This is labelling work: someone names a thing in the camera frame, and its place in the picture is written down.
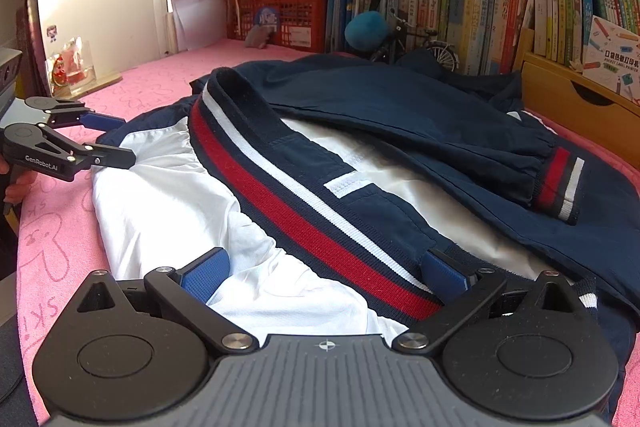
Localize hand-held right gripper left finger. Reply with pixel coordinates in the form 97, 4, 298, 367
75, 247, 260, 353

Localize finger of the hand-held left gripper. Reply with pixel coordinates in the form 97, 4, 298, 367
42, 126, 137, 170
47, 99, 127, 132

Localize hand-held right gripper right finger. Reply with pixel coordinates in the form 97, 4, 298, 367
391, 249, 587, 353

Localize navy white striped jacket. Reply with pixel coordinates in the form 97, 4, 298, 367
92, 51, 640, 408

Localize person's left hand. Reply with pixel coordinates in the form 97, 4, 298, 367
0, 157, 39, 206

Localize wooden board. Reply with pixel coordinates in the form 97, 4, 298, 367
65, 74, 123, 98

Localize clear bag with toy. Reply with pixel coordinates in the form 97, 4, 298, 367
45, 37, 98, 90

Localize white paper sheets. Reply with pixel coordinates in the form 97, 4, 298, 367
167, 0, 236, 55

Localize grey figurine with blue sign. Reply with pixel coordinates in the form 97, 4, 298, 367
244, 6, 280, 48

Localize wooden drawer organizer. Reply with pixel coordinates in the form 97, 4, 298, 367
520, 52, 640, 168

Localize black model bicycle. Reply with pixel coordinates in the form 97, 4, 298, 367
370, 9, 461, 72

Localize red plastic crate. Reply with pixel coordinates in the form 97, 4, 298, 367
227, 0, 331, 52

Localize blue plush ball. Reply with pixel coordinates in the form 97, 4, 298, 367
345, 11, 391, 52

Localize row of colourful books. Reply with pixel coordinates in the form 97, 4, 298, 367
385, 0, 533, 78

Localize white printed carton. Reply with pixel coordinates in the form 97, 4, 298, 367
582, 17, 640, 105

